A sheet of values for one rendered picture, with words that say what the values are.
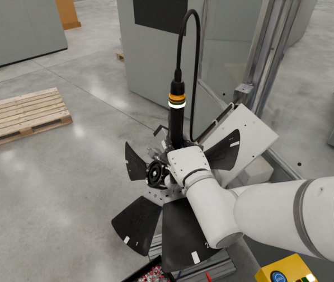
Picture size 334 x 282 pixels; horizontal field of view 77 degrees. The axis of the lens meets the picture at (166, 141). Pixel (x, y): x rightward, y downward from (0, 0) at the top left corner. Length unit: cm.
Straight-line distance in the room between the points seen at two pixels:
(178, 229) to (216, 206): 34
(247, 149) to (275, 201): 68
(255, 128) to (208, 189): 55
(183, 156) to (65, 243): 180
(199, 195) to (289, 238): 24
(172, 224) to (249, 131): 51
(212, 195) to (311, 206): 25
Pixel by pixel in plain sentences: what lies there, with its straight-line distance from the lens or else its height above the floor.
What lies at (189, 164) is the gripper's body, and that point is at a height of 149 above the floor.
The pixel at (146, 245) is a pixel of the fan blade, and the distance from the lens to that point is 102.
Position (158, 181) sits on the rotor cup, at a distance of 84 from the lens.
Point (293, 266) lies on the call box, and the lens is 97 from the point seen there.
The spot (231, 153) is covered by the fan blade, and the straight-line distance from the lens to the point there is 71.
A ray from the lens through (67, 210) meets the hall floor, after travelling 240.
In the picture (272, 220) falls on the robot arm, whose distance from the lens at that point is 31.
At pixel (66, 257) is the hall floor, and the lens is 218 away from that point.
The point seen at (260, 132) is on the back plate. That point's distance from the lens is 97.
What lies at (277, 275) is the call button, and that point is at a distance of 93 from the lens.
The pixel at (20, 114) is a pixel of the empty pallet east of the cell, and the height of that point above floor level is 14.
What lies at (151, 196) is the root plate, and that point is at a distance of 95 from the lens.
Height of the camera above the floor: 190
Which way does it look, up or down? 41 degrees down
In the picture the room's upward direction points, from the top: straight up
